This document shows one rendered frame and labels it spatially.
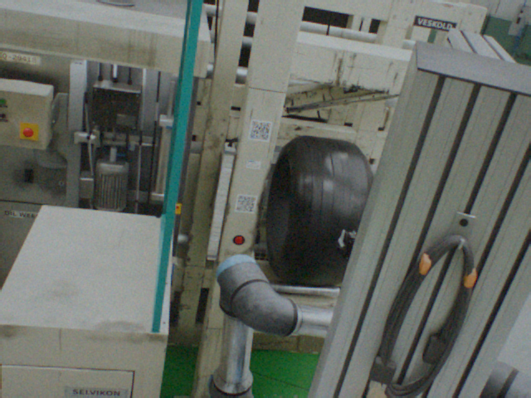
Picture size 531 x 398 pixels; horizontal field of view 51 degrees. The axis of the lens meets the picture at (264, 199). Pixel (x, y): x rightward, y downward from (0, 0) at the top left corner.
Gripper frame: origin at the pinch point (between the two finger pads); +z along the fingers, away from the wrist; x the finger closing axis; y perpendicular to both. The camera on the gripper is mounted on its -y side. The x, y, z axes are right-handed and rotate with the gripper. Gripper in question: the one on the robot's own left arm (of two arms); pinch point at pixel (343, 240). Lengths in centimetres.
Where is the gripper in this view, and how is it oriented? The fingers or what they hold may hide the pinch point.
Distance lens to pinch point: 196.1
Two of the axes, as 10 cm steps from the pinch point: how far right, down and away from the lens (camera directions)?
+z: -1.4, -3.5, 9.2
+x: -9.8, -1.1, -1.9
